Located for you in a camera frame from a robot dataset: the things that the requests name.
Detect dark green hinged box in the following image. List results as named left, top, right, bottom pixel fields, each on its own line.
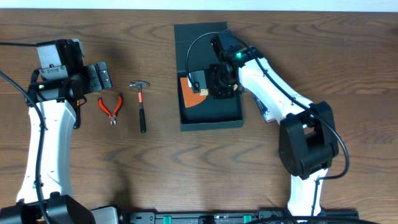
left=174, top=22, right=244, bottom=131

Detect orange scraper wooden handle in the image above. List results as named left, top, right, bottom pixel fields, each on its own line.
left=180, top=77, right=208, bottom=108

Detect red handled pliers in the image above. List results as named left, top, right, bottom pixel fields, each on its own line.
left=98, top=93, right=123, bottom=125

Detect small claw hammer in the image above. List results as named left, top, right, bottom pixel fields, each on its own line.
left=129, top=80, right=150, bottom=133

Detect black yellow screwdriver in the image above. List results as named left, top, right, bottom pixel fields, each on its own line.
left=73, top=100, right=81, bottom=129

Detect blue precision screwdriver set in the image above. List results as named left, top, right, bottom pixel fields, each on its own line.
left=253, top=94, right=276, bottom=123

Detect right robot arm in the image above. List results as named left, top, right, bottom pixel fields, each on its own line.
left=211, top=32, right=340, bottom=216

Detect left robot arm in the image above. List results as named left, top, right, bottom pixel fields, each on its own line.
left=1, top=39, right=119, bottom=223

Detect black mounting rail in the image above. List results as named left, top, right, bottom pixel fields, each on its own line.
left=117, top=208, right=362, bottom=224

